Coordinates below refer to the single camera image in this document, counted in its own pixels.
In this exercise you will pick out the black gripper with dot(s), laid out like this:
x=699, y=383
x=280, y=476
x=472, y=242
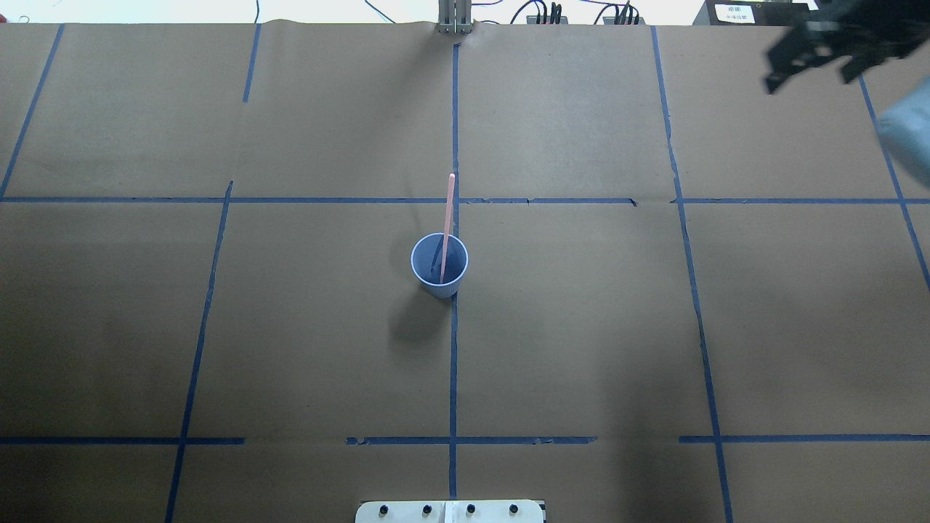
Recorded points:
x=819, y=49

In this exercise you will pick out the pink chopstick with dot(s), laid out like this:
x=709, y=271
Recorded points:
x=448, y=221

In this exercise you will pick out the blue ribbed paper cup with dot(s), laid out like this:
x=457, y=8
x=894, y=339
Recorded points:
x=425, y=263

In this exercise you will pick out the black box with label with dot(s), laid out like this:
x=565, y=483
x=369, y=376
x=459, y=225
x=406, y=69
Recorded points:
x=755, y=13

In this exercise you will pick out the right terminal connector block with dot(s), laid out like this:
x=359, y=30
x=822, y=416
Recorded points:
x=620, y=14

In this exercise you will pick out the terminal connector block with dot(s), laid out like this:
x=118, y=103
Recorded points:
x=545, y=13
x=620, y=14

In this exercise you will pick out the left terminal connector block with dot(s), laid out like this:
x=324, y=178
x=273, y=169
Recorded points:
x=545, y=13

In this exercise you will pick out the aluminium frame post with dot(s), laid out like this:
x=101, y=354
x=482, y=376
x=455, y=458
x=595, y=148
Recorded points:
x=454, y=16

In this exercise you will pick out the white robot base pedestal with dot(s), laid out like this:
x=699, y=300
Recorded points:
x=484, y=510

